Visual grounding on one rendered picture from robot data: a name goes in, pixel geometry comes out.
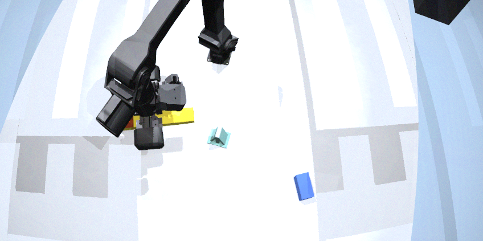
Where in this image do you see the yellow bar with orange end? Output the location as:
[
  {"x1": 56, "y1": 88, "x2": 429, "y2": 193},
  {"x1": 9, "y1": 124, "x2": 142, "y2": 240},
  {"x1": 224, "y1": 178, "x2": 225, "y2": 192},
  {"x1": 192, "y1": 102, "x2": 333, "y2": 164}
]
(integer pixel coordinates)
[{"x1": 124, "y1": 107, "x2": 195, "y2": 130}]

